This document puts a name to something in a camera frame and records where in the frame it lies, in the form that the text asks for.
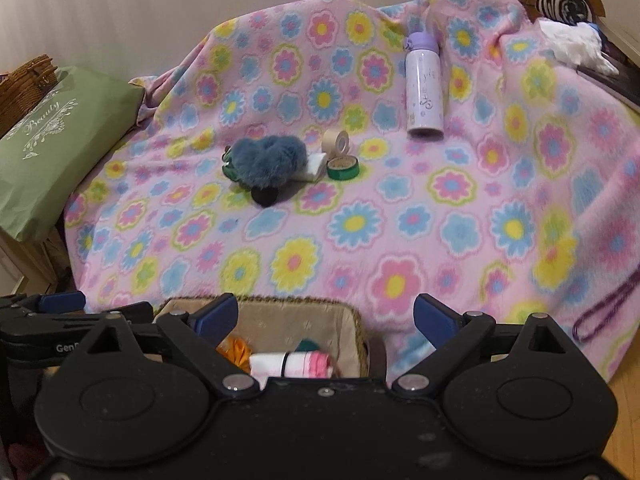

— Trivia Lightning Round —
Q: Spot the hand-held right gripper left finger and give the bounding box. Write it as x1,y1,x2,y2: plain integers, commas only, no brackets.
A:
62,293,261,395

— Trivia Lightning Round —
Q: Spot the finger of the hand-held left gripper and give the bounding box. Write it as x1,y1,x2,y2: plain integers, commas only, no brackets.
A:
82,302,153,327
0,291,86,328

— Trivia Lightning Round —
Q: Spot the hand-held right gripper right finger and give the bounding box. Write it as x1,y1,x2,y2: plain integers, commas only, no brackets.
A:
391,293,593,395

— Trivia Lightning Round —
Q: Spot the yellow satin drawstring pouch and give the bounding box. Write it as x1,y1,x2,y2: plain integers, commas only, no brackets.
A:
216,336,252,372

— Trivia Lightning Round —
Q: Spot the woven basket with fabric liner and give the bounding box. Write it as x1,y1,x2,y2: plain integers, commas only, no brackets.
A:
154,296,372,380

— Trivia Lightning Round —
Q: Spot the white pink towel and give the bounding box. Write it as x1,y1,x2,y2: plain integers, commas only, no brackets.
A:
248,351,335,379

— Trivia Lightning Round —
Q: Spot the beige tape roll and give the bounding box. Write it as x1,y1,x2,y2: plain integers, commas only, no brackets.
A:
321,129,352,158

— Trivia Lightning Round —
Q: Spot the pink floral fleece blanket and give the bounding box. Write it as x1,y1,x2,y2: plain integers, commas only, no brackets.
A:
62,0,640,386

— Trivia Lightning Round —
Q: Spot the black round pompom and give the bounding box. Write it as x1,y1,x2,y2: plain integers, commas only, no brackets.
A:
251,186,281,208

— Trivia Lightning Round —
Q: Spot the green printed cushion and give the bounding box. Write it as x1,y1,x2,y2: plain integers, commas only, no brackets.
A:
0,65,146,243

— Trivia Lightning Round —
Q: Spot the green and grey plush toy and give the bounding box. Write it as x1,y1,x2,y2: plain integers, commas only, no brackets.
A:
232,136,308,188

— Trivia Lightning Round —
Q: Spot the green tape roll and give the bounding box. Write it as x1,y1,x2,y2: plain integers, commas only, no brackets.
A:
327,156,360,181

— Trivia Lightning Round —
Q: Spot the white rolled cloth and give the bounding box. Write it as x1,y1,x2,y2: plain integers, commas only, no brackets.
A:
300,154,328,182

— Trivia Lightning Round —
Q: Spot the brown wicker hamper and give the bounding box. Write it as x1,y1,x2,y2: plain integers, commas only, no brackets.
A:
0,55,58,126

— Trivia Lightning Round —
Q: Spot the purple white bottle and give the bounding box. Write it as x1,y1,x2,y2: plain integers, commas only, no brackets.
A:
404,31,445,138

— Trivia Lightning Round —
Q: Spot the white fluffy cloth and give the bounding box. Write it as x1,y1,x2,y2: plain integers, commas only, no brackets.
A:
542,21,620,77

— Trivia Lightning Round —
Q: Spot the zebra striped pouch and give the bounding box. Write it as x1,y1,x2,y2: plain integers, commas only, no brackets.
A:
536,0,590,26

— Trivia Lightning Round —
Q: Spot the purple cord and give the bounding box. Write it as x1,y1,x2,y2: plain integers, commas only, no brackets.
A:
571,280,640,342

